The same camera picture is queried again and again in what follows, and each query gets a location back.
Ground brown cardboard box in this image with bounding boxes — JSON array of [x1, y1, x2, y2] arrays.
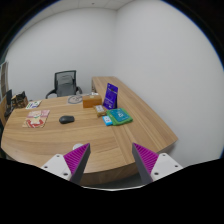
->
[[82, 95, 102, 108]]

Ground purple standing card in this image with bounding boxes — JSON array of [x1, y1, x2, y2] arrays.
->
[[103, 83, 118, 110]]

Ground dark brown stacked boxes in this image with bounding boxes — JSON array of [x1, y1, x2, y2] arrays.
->
[[11, 91, 28, 108]]

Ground white sticker sheet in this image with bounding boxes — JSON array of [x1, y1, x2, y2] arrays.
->
[[26, 100, 42, 109]]

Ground small beige box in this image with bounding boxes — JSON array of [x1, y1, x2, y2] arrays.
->
[[94, 105, 106, 117]]

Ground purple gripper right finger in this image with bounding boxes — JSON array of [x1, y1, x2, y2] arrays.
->
[[132, 143, 182, 185]]

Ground grey backpack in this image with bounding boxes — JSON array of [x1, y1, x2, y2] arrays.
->
[[57, 75, 74, 97]]

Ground black mesh office chair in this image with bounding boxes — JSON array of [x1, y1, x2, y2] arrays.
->
[[45, 70, 82, 98]]

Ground cartoon printed mouse pad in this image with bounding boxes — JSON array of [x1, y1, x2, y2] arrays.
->
[[23, 110, 50, 128]]

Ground green booklet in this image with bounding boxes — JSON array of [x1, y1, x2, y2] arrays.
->
[[107, 108, 133, 126]]

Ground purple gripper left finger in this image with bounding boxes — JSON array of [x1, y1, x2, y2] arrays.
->
[[42, 143, 91, 185]]

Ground round grey coaster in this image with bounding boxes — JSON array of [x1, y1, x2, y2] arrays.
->
[[68, 95, 82, 104]]

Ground black computer mouse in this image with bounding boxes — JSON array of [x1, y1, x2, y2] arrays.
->
[[59, 116, 75, 124]]

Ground white round disc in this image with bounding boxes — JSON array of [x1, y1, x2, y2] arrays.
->
[[72, 143, 83, 150]]

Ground wooden glass-door cabinet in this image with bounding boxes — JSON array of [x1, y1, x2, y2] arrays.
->
[[0, 62, 9, 98]]

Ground black chair at left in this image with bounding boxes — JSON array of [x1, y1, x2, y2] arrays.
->
[[4, 89, 13, 118]]

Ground small blue box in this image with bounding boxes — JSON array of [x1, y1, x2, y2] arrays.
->
[[102, 116, 113, 126]]

